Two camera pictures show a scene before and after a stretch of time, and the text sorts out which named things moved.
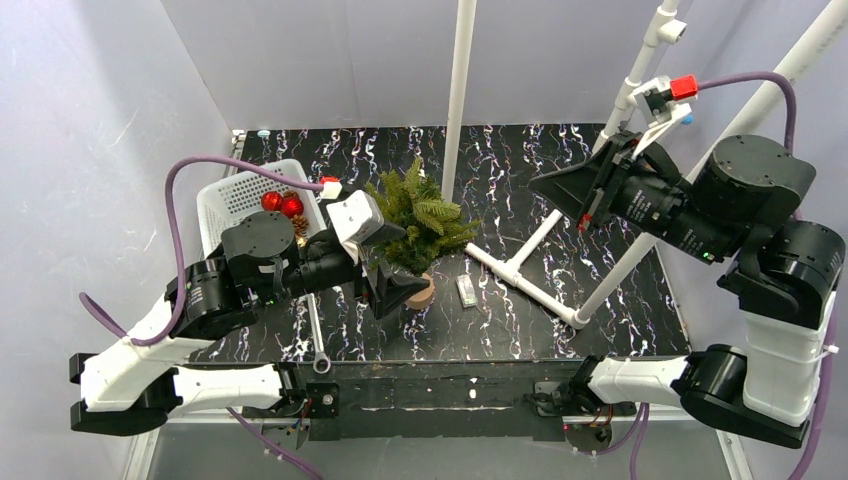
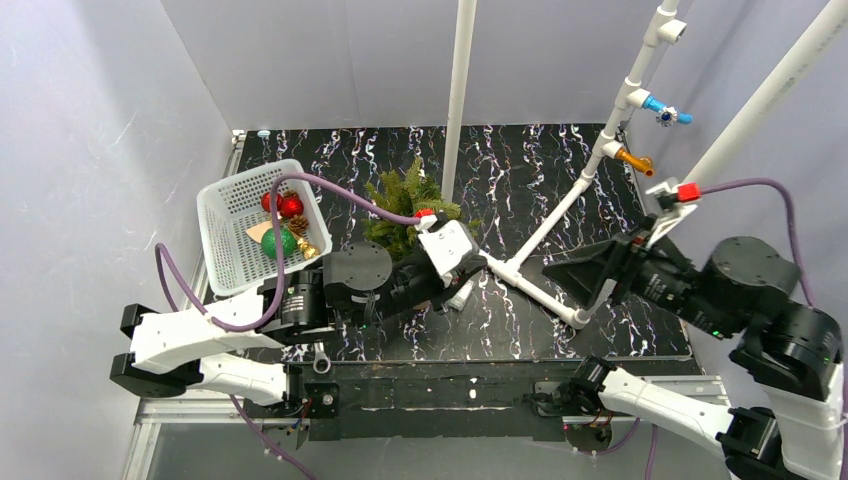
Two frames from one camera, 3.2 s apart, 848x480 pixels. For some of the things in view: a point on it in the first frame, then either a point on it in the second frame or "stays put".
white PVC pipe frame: (827, 27) stays put
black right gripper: (607, 187) → (626, 263)
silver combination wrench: (321, 354) stays put
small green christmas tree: (435, 229) stays put
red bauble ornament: (272, 201) stays put
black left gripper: (370, 285) → (428, 281)
